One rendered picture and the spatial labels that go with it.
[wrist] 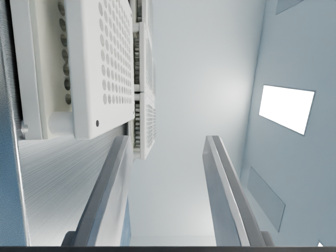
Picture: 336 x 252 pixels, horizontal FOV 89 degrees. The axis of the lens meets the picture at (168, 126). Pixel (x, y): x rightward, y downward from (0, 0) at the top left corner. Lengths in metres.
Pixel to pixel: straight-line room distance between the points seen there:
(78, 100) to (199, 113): 3.79
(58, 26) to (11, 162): 0.16
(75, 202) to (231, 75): 3.86
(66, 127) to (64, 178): 0.11
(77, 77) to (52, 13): 0.08
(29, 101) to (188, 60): 3.66
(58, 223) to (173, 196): 4.66
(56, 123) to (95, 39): 0.10
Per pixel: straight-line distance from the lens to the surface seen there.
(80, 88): 0.20
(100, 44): 0.24
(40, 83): 0.22
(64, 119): 0.21
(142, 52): 0.67
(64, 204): 0.32
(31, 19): 0.23
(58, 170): 0.29
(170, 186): 4.72
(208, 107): 3.96
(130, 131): 0.63
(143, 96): 0.63
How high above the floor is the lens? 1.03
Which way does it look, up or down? level
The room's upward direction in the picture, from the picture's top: 90 degrees clockwise
